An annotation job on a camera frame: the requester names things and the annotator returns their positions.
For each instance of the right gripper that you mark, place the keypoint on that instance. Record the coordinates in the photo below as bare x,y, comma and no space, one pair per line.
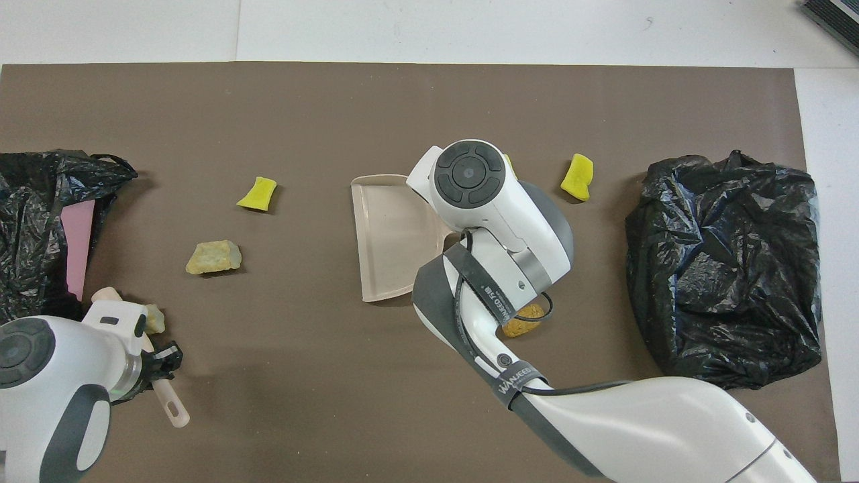
424,178

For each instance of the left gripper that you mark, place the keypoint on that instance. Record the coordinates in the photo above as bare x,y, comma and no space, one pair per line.
124,322

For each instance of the beige brush with black bristles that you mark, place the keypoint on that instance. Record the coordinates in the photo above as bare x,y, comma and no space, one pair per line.
173,406

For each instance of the pale yellowish foam chunk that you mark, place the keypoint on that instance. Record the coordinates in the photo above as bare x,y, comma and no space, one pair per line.
156,320
213,257

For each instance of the beige plastic dustpan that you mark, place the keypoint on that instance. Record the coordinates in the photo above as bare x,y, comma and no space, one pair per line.
389,235

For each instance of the orange-brown foam chunk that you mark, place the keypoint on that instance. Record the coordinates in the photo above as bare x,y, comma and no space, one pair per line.
520,329

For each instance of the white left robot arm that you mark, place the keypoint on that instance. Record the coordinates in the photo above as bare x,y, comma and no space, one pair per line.
60,416

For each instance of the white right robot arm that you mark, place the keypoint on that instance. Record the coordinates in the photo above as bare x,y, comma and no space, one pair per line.
637,429

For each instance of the pink bin corner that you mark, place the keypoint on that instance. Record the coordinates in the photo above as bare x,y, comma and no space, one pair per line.
77,248

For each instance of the black plastic trash bag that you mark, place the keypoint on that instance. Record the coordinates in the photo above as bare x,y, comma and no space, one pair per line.
27,255
725,282

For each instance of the brown table mat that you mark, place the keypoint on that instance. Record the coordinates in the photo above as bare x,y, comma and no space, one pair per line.
302,416

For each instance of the dark ridged device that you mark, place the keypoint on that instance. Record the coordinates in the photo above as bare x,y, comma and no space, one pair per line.
839,13

